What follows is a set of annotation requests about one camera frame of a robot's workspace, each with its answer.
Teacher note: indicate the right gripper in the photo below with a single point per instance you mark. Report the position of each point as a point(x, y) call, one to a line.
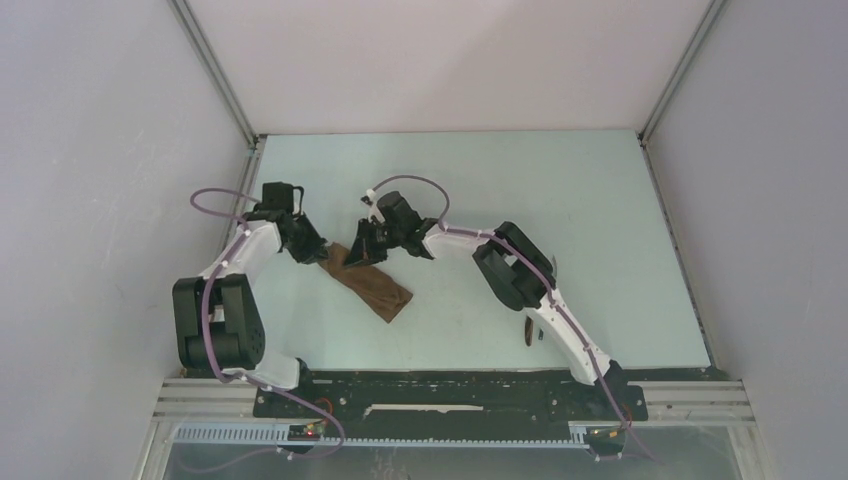
point(363, 249)

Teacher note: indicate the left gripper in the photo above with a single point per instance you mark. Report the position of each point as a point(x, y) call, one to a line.
point(315, 250)

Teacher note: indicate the brown cloth napkin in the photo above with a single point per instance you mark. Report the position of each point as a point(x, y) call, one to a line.
point(378, 290)

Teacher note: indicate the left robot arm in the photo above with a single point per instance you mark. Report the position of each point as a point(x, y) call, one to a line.
point(218, 323)

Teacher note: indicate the left controller board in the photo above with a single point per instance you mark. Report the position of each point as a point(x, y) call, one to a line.
point(305, 432)

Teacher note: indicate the controller board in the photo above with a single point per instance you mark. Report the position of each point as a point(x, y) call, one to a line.
point(606, 434)
point(305, 432)

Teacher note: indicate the right controller board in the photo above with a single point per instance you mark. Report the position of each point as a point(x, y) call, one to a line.
point(606, 434)

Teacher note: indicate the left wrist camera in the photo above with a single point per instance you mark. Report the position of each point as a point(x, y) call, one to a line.
point(281, 196)

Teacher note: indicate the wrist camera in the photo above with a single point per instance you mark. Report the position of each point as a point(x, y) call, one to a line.
point(391, 211)
point(281, 196)

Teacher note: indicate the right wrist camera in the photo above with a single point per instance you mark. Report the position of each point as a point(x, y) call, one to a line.
point(391, 211)

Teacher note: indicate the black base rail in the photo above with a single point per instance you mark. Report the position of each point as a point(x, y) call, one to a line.
point(468, 405)

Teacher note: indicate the white cable duct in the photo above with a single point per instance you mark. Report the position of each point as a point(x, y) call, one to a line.
point(278, 435)

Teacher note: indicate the left aluminium frame post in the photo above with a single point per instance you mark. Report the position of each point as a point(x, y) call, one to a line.
point(200, 43)

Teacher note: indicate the aluminium frame post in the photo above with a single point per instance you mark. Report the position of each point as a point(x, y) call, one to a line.
point(200, 43)
point(698, 39)

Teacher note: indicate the right aluminium frame post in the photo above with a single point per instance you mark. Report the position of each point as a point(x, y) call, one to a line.
point(698, 39)

